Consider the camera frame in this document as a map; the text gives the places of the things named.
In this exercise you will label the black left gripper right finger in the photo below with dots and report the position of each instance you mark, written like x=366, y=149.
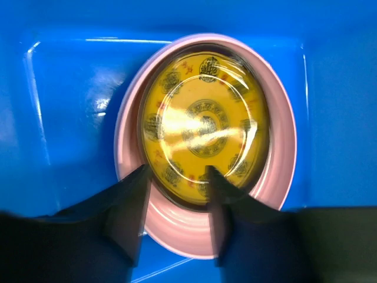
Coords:
x=256, y=243

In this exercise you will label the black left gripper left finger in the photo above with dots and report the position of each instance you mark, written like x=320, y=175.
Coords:
x=96, y=240

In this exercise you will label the yellow patterned small plate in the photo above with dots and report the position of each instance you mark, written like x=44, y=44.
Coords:
x=203, y=106

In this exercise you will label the blue plastic bin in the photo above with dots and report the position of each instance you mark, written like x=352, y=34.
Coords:
x=66, y=65

